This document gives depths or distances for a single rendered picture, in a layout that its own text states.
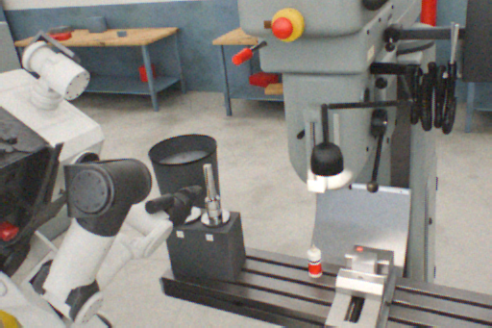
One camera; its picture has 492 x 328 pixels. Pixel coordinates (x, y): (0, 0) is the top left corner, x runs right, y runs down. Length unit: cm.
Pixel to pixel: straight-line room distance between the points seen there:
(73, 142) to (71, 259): 22
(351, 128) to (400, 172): 56
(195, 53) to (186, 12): 52
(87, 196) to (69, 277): 19
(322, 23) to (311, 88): 23
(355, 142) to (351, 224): 62
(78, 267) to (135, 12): 596
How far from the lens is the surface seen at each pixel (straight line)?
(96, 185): 89
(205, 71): 643
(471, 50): 133
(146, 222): 122
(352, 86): 110
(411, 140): 161
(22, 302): 125
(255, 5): 96
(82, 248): 99
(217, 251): 151
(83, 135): 100
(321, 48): 104
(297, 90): 112
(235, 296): 153
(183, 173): 312
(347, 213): 173
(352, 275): 139
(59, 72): 96
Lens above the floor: 193
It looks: 24 degrees down
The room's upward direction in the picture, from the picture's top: 7 degrees counter-clockwise
